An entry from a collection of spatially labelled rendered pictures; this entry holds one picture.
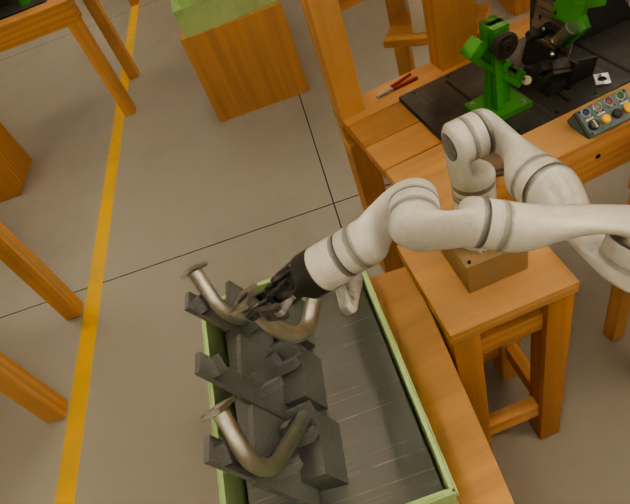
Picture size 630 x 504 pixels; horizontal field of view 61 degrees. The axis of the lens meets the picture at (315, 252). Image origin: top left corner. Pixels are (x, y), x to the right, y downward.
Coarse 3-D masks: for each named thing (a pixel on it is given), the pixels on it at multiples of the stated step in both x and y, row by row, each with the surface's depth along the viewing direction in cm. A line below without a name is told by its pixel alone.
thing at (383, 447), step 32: (320, 320) 135; (352, 320) 133; (320, 352) 129; (352, 352) 127; (384, 352) 124; (352, 384) 121; (384, 384) 119; (352, 416) 116; (384, 416) 114; (352, 448) 112; (384, 448) 110; (416, 448) 108; (352, 480) 108; (384, 480) 106; (416, 480) 104
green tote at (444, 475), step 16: (368, 288) 123; (384, 320) 117; (208, 336) 128; (224, 336) 142; (384, 336) 133; (208, 352) 124; (224, 352) 137; (400, 368) 108; (208, 384) 118; (416, 400) 103; (416, 416) 118; (432, 432) 98; (432, 448) 96; (224, 480) 104; (240, 480) 113; (448, 480) 92; (224, 496) 101; (240, 496) 109; (432, 496) 91; (448, 496) 90
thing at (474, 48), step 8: (472, 40) 145; (480, 40) 143; (464, 48) 147; (472, 48) 144; (480, 48) 143; (464, 56) 146; (472, 56) 144; (480, 56) 145; (488, 56) 147; (480, 64) 146; (488, 64) 147; (504, 64) 150; (504, 72) 152; (512, 72) 156; (520, 72) 154; (512, 80) 154; (520, 80) 156
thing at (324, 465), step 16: (256, 416) 102; (272, 416) 106; (320, 416) 111; (256, 432) 99; (272, 432) 104; (320, 432) 108; (336, 432) 113; (208, 448) 87; (224, 448) 87; (256, 448) 97; (304, 448) 107; (320, 448) 105; (336, 448) 110; (208, 464) 86; (224, 464) 87; (240, 464) 91; (304, 464) 105; (320, 464) 103; (336, 464) 107; (256, 480) 93; (272, 480) 96; (288, 480) 100; (304, 480) 104; (320, 480) 104; (336, 480) 105; (288, 496) 99; (304, 496) 102
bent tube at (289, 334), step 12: (252, 288) 88; (240, 300) 90; (252, 300) 88; (312, 300) 102; (312, 312) 99; (264, 324) 89; (276, 324) 90; (300, 324) 96; (312, 324) 97; (276, 336) 90; (288, 336) 91; (300, 336) 93
